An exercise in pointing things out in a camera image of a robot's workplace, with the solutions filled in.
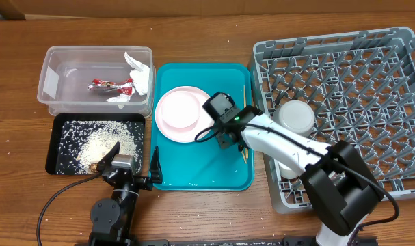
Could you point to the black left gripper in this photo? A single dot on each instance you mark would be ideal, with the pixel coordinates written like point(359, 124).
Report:
point(146, 183)

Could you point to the pink plate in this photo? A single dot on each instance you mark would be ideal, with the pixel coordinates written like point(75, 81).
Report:
point(185, 135)

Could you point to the pink small bowl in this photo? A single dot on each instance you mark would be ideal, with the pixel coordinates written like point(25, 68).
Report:
point(180, 109)

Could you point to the red snack wrapper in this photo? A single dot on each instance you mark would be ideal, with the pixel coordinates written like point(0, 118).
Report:
point(109, 86)

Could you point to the white napkin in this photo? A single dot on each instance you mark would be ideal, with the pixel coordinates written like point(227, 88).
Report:
point(137, 82)

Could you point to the wooden chopstick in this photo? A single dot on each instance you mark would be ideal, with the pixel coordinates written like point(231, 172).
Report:
point(244, 157)
point(245, 150)

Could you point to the white paper cup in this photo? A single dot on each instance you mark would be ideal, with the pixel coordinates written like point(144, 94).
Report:
point(289, 170)

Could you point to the grey bowl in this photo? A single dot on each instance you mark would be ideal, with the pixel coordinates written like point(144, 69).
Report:
point(296, 116)

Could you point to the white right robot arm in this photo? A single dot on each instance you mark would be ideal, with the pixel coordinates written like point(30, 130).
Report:
point(337, 181)

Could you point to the black rectangular tray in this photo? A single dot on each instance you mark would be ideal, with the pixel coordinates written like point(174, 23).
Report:
point(64, 117)

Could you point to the teal serving tray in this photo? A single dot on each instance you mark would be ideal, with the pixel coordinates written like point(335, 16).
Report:
point(202, 166)

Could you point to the clear plastic bin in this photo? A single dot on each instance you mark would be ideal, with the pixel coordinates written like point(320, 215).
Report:
point(68, 70)

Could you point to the grey dish rack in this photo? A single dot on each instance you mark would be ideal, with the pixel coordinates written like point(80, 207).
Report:
point(361, 87)

